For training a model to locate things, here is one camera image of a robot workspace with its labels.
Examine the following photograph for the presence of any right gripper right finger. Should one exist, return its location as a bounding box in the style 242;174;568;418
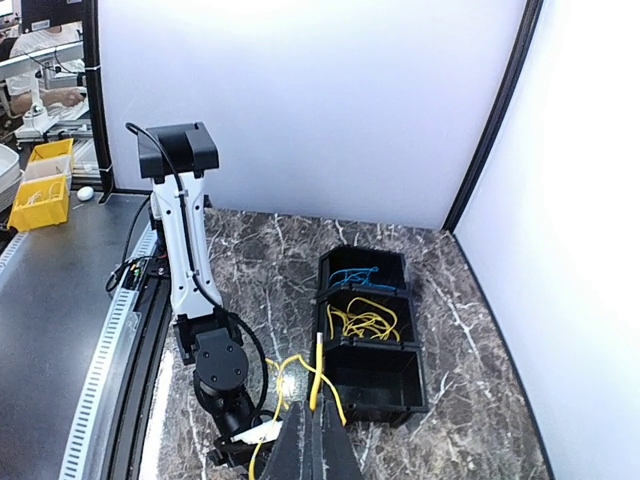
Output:
313;387;364;480

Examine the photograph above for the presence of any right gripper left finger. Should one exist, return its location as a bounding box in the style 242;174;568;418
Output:
261;402;313;480

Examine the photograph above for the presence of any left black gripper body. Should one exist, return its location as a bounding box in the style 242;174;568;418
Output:
209;439;275;468

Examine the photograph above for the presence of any yellow cable bundle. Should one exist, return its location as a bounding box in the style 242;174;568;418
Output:
247;331;348;480

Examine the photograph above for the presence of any black three-compartment bin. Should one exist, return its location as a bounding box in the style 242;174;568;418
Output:
315;245;429;426

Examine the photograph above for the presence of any blue cable bundle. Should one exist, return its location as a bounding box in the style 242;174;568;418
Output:
327;265;396;292

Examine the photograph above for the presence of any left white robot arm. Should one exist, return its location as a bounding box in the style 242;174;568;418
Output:
125;122;269;468

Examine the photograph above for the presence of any yellow storage bin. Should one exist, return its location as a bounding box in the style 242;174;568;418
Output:
27;138;74;164
9;175;70;232

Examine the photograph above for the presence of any person in white shirt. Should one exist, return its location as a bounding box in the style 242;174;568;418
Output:
6;22;89;117

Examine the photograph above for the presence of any white slotted cable duct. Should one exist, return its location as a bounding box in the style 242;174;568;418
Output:
58;226;157;479

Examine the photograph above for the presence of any black front rail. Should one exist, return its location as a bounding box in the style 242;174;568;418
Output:
101;275;171;479

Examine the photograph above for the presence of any left black frame post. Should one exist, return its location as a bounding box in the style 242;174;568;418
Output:
442;0;544;233

